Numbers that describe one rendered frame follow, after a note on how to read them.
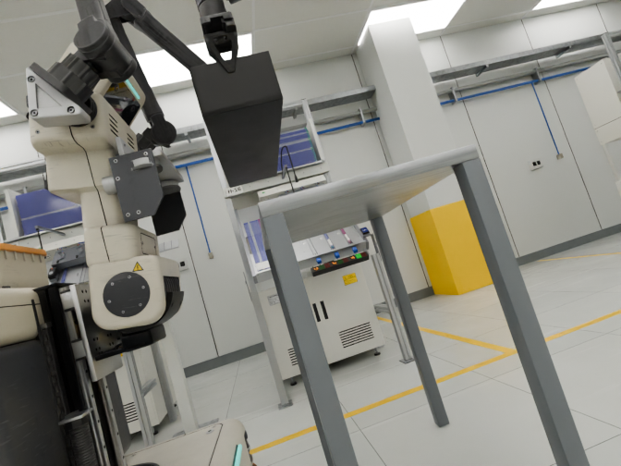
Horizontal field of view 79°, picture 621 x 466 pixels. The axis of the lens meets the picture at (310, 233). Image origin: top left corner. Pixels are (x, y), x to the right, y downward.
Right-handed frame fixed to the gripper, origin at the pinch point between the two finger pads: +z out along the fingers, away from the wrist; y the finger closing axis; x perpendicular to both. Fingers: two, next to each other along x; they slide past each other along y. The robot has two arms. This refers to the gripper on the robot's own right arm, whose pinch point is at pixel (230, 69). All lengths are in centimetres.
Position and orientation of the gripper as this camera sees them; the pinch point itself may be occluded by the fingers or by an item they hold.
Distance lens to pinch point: 88.2
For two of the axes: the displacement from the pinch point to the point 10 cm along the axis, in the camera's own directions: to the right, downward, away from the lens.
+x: -9.5, 2.9, -1.5
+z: 3.0, 9.5, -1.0
